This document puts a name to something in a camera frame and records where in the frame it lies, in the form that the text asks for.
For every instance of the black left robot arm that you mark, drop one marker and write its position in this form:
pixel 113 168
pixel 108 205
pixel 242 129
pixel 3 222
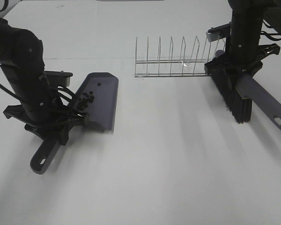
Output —
pixel 39 92

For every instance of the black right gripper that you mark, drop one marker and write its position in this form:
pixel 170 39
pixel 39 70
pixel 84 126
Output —
pixel 223 62

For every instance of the purple plastic dustpan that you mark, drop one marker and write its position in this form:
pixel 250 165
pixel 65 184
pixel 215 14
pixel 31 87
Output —
pixel 100 119

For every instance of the pile of coffee beans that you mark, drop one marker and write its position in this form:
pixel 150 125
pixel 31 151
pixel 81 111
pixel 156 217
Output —
pixel 89 96

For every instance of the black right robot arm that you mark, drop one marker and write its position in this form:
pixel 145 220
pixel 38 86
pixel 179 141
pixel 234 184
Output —
pixel 242 50

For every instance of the chrome wire dish rack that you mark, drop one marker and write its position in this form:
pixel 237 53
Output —
pixel 153 60

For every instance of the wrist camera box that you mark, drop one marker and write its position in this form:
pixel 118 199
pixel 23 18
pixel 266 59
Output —
pixel 58 78
pixel 218 33

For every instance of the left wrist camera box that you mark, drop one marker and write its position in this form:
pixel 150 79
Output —
pixel 58 78

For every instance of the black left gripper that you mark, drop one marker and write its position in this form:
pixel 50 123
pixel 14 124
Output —
pixel 58 125

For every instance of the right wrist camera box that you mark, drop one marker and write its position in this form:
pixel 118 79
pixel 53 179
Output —
pixel 218 33

